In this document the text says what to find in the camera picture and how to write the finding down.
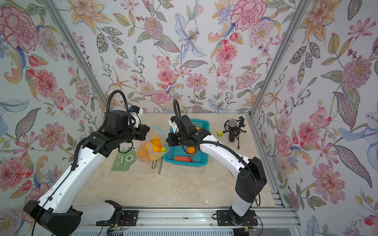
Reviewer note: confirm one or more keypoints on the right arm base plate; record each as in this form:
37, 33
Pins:
230, 218

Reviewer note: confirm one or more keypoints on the clear blue-zip bag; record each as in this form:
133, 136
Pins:
156, 131

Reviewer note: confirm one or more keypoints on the aluminium front rail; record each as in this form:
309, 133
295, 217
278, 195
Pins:
205, 217

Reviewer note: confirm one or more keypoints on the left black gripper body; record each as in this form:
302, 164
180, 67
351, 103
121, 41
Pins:
132, 132

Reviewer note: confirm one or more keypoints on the small yellow-orange mango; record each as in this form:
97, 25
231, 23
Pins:
155, 148

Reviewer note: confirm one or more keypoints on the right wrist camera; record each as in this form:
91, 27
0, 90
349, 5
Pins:
174, 125

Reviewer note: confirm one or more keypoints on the teal plastic basket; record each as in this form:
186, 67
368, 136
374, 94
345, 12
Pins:
200, 159

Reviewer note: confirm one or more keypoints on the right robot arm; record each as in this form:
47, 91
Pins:
249, 173

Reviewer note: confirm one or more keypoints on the red mango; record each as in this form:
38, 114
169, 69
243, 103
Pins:
183, 159

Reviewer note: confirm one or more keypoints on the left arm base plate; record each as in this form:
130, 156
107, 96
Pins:
126, 218

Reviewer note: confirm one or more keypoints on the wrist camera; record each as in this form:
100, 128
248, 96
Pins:
174, 125
136, 113

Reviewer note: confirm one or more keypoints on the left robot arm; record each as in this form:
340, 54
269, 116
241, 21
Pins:
54, 210

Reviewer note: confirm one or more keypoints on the black microphone on stand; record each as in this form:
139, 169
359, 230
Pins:
234, 127

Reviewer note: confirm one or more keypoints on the clear green-zip bag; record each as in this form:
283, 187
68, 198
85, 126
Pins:
131, 163

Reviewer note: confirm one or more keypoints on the large orange mango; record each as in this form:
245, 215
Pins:
156, 141

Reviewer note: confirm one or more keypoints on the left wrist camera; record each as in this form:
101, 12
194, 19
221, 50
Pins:
136, 113

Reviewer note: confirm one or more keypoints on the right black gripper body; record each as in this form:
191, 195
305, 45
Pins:
178, 140

